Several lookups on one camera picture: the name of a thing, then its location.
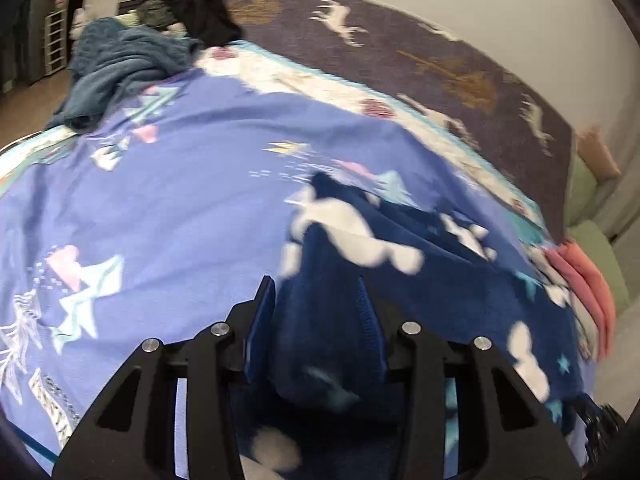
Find green sofa cushion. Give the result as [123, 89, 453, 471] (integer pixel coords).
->
[565, 160, 632, 317]

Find black clothing heap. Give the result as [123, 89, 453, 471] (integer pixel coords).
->
[145, 0, 243, 46]

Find tan cushion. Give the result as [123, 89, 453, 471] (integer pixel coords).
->
[575, 127, 623, 183]

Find white drawer unit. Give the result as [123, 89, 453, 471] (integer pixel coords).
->
[44, 10, 68, 76]

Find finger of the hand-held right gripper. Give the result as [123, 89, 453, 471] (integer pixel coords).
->
[575, 394, 626, 467]

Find dark green cloth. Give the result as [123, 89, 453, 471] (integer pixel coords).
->
[137, 0, 178, 30]

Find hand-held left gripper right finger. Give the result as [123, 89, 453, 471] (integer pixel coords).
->
[358, 275, 582, 480]

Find light blue printed bedsheet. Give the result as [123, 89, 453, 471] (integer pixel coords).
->
[0, 42, 601, 480]

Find dark blue star-print fleece garment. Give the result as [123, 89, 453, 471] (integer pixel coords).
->
[245, 172, 596, 480]

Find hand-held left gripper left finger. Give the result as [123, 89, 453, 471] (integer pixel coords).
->
[52, 275, 277, 480]

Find teal towel heap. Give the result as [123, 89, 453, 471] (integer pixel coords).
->
[47, 17, 201, 133]

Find coral pink folded cloth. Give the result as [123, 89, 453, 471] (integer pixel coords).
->
[545, 242, 617, 361]

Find purple deer-print blanket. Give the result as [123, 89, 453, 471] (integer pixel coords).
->
[215, 0, 573, 231]

